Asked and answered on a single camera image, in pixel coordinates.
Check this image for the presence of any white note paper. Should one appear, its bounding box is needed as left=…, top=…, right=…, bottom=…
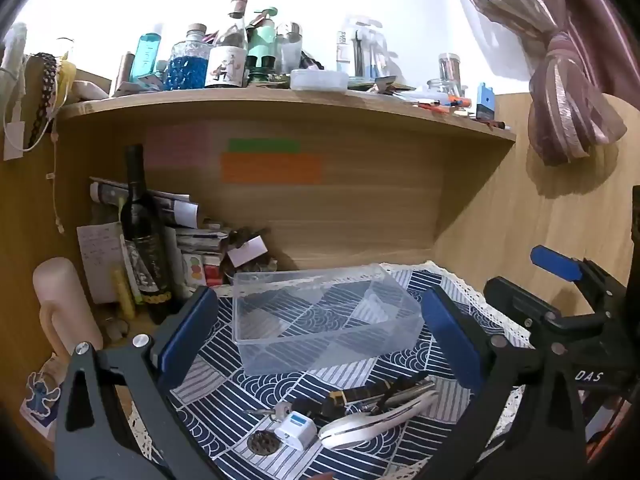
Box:
left=76, top=223, right=132, bottom=305

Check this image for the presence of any blue cartoon sticker card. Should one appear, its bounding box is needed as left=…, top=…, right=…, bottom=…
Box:
left=19, top=354, right=69, bottom=432

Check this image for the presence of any tall glass jar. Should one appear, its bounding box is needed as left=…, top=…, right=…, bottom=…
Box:
left=438, top=52, right=462, bottom=99

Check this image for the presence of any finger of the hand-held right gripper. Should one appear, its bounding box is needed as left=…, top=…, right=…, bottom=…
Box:
left=483, top=275, right=565, bottom=343
left=530, top=245, right=628, bottom=313

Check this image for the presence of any orange sticky note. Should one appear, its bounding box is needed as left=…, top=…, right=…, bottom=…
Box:
left=220, top=153, right=324, bottom=184

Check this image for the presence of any mint green pump bottle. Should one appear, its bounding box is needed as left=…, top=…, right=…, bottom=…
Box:
left=247, top=7, right=279, bottom=86

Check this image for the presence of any small colourful box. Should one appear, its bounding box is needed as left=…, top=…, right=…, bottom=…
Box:
left=182, top=254, right=222, bottom=286

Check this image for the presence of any pink sticky note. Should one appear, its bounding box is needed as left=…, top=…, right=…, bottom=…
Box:
left=144, top=124, right=211, bottom=169

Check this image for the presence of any tall blue liquid bottle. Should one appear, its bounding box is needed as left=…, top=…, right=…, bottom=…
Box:
left=130, top=32, right=164, bottom=87

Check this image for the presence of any white charger cable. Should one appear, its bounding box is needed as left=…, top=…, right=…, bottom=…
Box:
left=2, top=22, right=29, bottom=161

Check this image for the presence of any green sticky note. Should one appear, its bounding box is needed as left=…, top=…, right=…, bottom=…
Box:
left=227, top=138, right=302, bottom=154

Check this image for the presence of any yellow tube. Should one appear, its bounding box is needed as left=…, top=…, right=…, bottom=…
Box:
left=113, top=269, right=136, bottom=320

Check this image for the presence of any clear bottle with silver cap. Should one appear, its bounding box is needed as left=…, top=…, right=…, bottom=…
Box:
left=275, top=22, right=304, bottom=76

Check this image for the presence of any white round plastic box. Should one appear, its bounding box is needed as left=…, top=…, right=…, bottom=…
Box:
left=289, top=68, right=350, bottom=92

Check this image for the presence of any beige cylindrical object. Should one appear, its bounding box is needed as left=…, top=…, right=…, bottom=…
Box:
left=32, top=257, right=105, bottom=362

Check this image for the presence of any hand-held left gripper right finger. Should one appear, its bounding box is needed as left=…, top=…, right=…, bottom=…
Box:
left=421, top=286, right=588, bottom=480

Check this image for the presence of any clear plastic container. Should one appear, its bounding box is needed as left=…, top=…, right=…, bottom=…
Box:
left=232, top=262, right=425, bottom=377

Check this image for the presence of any stack of books and magazines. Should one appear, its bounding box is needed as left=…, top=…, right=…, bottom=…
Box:
left=88, top=175, right=235, bottom=287

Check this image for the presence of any thin white cord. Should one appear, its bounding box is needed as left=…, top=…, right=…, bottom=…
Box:
left=47, top=129, right=66, bottom=234

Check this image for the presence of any clear labelled bottle with cork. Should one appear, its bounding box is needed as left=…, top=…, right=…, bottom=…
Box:
left=204, top=0, right=250, bottom=89

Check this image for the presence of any wooden shelf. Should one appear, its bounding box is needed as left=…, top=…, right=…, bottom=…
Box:
left=54, top=84, right=517, bottom=144

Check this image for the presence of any braided strap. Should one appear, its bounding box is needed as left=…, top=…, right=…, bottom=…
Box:
left=27, top=52, right=59, bottom=149

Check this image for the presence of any pink striped curtain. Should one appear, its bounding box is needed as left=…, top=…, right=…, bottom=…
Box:
left=442, top=0, right=629, bottom=167

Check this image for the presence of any glass bottle with blue beads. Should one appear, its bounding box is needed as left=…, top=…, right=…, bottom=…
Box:
left=166, top=23, right=210, bottom=91

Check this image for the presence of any blue patterned tablecloth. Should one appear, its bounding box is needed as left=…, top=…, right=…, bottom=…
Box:
left=127, top=260, right=535, bottom=480

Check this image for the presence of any orange pen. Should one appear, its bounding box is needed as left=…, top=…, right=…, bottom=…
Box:
left=417, top=95, right=474, bottom=111

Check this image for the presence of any blister pack of tools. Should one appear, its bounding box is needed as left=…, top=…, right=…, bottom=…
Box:
left=335, top=17, right=389, bottom=79

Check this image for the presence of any white card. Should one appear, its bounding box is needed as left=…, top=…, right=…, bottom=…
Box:
left=227, top=237, right=269, bottom=267

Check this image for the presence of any white charger plug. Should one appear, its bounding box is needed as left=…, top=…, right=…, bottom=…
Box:
left=273, top=410, right=319, bottom=454

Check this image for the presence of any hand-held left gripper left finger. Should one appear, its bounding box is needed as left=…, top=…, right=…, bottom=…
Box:
left=54, top=286, right=231, bottom=480

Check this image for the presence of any blue plastic box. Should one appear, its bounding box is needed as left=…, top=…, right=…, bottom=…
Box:
left=476, top=82, right=496, bottom=122

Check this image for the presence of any dark wine bottle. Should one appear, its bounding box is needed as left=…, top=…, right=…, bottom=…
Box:
left=119, top=144, right=177, bottom=307

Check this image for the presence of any black and yellow tool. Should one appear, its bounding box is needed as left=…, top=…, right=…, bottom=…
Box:
left=292, top=385, right=397, bottom=419

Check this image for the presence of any white folding knife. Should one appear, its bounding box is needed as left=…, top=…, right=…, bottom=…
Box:
left=318, top=392, right=440, bottom=450

